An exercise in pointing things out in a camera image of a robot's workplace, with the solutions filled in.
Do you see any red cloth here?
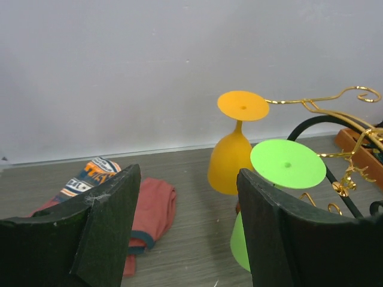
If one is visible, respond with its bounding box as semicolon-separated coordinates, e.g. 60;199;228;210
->
28;157;177;277

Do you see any green goblet front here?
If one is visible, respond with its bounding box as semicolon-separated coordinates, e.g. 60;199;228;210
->
229;139;327;273

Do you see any orange goblet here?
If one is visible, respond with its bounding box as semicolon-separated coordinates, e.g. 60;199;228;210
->
207;90;269;196

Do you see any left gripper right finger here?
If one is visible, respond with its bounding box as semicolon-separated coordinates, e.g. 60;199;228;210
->
237;169;382;286

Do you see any wooden compartment tray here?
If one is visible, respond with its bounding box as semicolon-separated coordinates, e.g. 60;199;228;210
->
335;129;382;190

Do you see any gold wine glass rack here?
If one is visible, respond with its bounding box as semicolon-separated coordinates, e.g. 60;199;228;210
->
265;86;383;219

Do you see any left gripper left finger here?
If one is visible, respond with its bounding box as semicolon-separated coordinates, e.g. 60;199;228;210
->
1;164;141;286

